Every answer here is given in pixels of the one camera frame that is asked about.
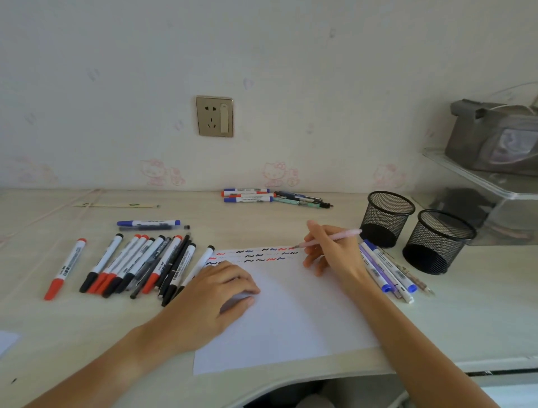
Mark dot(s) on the black gel pen clear grip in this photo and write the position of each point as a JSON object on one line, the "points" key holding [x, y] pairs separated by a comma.
{"points": [[143, 228]]}

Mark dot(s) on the light wooden table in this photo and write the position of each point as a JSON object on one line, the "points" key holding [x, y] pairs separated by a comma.
{"points": [[63, 336]]}

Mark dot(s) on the pink slim pen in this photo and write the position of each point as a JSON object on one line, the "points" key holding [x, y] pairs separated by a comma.
{"points": [[351, 233]]}

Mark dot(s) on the person's right forearm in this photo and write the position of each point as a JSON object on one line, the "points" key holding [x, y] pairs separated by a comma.
{"points": [[420, 349]]}

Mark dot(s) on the paper-wrapped chopsticks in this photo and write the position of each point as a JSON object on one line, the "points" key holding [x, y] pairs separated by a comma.
{"points": [[113, 205]]}

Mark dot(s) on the pile of assorted pens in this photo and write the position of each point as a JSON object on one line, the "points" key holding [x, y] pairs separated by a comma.
{"points": [[246, 199]]}

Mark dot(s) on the red-capped white marker pen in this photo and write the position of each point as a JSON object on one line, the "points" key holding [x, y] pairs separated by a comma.
{"points": [[126, 250], [168, 254], [67, 267], [135, 251]]}

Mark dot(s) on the person's right hand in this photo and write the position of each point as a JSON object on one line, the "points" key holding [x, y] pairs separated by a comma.
{"points": [[340, 260]]}

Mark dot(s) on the blank white paper sheet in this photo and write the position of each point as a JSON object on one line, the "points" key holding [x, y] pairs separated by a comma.
{"points": [[6, 342]]}

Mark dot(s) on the black mesh cup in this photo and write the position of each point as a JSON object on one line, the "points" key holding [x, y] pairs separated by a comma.
{"points": [[437, 244], [386, 218]]}

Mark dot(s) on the purple slim pen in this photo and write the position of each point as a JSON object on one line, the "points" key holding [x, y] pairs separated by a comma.
{"points": [[374, 259]]}

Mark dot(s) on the person's left hand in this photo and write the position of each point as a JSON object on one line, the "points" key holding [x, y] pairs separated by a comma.
{"points": [[193, 319]]}

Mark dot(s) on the white paper sheet with squiggles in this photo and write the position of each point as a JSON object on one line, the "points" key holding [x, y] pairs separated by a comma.
{"points": [[286, 328]]}

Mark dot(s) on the gold wall socket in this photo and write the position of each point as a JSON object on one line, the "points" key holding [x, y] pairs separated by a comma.
{"points": [[208, 117]]}

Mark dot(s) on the black slim pen silver tip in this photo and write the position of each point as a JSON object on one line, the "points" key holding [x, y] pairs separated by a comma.
{"points": [[185, 241], [174, 269]]}

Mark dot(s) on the clear acrylic rack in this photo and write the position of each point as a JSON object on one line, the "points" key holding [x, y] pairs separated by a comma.
{"points": [[470, 172]]}

